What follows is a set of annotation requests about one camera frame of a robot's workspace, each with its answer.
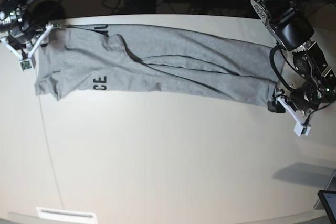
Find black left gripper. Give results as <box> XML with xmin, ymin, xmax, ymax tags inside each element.
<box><xmin>267</xmin><ymin>83</ymin><xmax>331</xmax><ymax>114</ymax></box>

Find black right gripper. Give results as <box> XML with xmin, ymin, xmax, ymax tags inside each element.
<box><xmin>5</xmin><ymin>19</ymin><xmax>63</xmax><ymax>44</ymax></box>

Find grey T-shirt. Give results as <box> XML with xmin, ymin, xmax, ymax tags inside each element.
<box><xmin>35</xmin><ymin>25</ymin><xmax>279</xmax><ymax>106</ymax></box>

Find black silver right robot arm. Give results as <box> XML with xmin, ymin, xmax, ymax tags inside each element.
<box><xmin>1</xmin><ymin>0</ymin><xmax>66</xmax><ymax>52</ymax></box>

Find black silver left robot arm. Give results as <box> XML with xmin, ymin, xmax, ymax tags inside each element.
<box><xmin>251</xmin><ymin>0</ymin><xmax>335</xmax><ymax>111</ymax></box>

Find grey tablet stand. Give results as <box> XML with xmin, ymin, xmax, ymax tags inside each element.
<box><xmin>313</xmin><ymin>170</ymin><xmax>335</xmax><ymax>210</ymax></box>

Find black tablet screen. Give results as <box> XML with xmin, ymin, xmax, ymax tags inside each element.
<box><xmin>324</xmin><ymin>194</ymin><xmax>336</xmax><ymax>224</ymax></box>

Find white label strip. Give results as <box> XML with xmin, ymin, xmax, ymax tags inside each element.
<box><xmin>36</xmin><ymin>207</ymin><xmax>98</xmax><ymax>223</ymax></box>

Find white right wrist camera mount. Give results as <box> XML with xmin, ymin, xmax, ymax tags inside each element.
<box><xmin>1</xmin><ymin>23</ymin><xmax>62</xmax><ymax>72</ymax></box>

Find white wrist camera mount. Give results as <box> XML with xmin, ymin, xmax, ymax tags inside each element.
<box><xmin>1</xmin><ymin>23</ymin><xmax>62</xmax><ymax>72</ymax></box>
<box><xmin>272</xmin><ymin>88</ymin><xmax>312</xmax><ymax>137</ymax></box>

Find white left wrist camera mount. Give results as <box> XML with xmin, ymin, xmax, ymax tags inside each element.
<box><xmin>272</xmin><ymin>88</ymin><xmax>312</xmax><ymax>137</ymax></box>

